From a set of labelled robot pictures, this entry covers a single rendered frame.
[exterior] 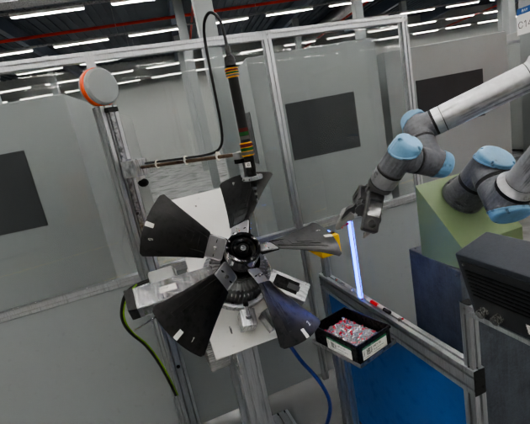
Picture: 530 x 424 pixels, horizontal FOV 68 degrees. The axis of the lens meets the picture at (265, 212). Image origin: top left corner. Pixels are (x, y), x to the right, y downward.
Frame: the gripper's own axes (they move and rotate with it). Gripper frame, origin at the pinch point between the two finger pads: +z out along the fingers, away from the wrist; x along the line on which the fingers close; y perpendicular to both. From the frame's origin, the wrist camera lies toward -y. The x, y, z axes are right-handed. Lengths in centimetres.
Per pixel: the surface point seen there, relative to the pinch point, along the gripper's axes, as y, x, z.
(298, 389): 15, -35, 150
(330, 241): 10.8, 0.3, 16.8
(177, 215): 4, 55, 21
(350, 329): -11.5, -15.3, 33.7
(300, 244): 5.6, 10.9, 17.7
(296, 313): -16.0, 7.0, 27.3
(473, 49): 410, -176, 36
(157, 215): 3, 62, 23
